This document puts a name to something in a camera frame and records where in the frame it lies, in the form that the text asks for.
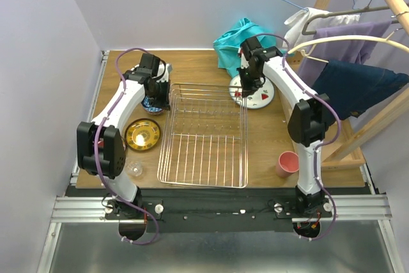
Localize clear glass cup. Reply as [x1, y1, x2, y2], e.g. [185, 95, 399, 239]
[124, 160, 143, 177]

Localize teal cloth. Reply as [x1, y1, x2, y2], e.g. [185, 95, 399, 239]
[213, 18, 277, 78]

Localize purple garment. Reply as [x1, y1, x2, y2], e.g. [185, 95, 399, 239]
[298, 20, 391, 86]

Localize white garment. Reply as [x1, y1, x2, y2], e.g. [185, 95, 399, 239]
[284, 7, 360, 47]

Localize wooden clothes rack frame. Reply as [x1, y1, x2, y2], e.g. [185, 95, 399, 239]
[287, 0, 409, 168]

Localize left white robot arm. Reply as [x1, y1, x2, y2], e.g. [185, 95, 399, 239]
[76, 52, 173, 219]

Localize navy garment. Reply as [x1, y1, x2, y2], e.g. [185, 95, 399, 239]
[313, 60, 408, 120]

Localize pink plastic cup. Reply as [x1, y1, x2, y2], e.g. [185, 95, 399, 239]
[275, 151, 299, 178]

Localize white watermelon plate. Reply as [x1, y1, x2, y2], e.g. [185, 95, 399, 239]
[229, 75, 275, 109]

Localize cream plastic hanger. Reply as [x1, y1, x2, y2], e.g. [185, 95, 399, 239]
[287, 35, 409, 55]

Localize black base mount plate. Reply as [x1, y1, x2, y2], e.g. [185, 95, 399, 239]
[52, 186, 390, 233]

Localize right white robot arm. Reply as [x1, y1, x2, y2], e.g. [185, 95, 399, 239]
[237, 36, 332, 217]

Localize grey metal hanger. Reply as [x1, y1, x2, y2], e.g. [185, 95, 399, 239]
[301, 0, 389, 35]

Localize blue patterned bowl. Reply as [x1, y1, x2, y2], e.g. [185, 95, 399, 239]
[141, 97, 164, 116]

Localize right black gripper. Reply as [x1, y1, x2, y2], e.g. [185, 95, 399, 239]
[235, 65, 261, 98]

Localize gold black plate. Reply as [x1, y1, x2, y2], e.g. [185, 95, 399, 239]
[124, 118, 162, 152]

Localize wire dish rack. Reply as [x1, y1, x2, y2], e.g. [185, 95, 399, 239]
[157, 83, 249, 189]

